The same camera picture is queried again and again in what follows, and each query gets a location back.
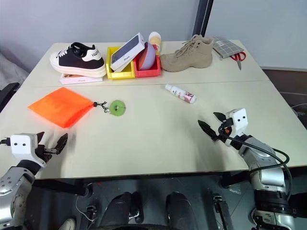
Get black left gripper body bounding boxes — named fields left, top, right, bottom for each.
left=35, top=143, right=59, bottom=164

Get dark rounded shape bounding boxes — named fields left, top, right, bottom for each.
left=99, top=191, right=145, bottom=230
left=165, top=191, right=198, bottom=230

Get purple bowl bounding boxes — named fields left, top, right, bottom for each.
left=137, top=42, right=157, bottom=71

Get black table frame bar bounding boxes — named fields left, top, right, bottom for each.
left=32, top=178, right=94, bottom=197
left=220, top=171, right=253, bottom=189

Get red plastic bin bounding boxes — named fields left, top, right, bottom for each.
left=132, top=45, right=162, bottom=78

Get white lotion bottle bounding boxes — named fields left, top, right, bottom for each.
left=165, top=83, right=198, bottom=104

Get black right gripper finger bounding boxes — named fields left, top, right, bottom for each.
left=198, top=119, right=218, bottom=142
left=213, top=111, right=227, bottom=122

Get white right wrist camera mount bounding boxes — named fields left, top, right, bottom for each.
left=227, top=108, right=248, bottom=135

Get black chair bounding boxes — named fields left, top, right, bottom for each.
left=0, top=82, right=20, bottom=114

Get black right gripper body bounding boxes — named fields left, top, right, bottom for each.
left=215, top=117, right=235, bottom=142

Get black and white sneaker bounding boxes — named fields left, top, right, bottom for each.
left=49, top=42, right=107, bottom=78

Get pink phone box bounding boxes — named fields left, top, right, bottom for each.
left=59, top=72, right=105, bottom=85

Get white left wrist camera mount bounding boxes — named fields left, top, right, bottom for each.
left=9, top=133, right=47, bottom=168

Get white phone box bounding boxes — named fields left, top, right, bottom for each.
left=110, top=32, right=147, bottom=72

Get green round disc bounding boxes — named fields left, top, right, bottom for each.
left=108, top=99, right=127, bottom=118

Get thin white cable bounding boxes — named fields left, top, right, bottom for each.
left=75, top=183, right=97, bottom=222

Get red handled scissors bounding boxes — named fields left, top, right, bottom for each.
left=230, top=51, right=247, bottom=71

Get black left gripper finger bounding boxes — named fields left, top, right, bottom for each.
left=55, top=133, right=69, bottom=155
left=35, top=131, right=46, bottom=147

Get yellow plastic bin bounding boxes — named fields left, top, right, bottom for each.
left=106, top=46, right=136, bottom=80

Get orange drawstring bag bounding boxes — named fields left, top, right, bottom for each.
left=27, top=87, right=108, bottom=129

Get tan suede boot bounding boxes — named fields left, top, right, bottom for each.
left=159, top=34, right=216, bottom=73

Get grey plaid pouch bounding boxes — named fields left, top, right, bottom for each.
left=212, top=35, right=246, bottom=61

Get white shoe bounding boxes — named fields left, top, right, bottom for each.
left=58, top=217, right=77, bottom=230

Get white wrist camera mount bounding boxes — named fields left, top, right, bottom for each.
left=9, top=133, right=47, bottom=168
left=227, top=108, right=248, bottom=135

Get black vertical pole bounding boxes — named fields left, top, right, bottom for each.
left=192, top=0, right=214, bottom=37

